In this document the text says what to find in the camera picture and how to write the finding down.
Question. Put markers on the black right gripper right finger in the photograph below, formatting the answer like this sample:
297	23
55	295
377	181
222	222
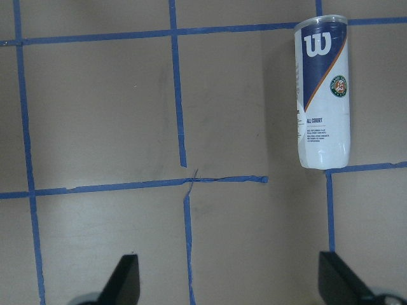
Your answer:
338	284

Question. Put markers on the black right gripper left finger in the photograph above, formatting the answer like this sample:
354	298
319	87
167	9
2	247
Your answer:
123	286

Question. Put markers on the white Wilson tennis ball can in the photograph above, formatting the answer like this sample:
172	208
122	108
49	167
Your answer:
322	92

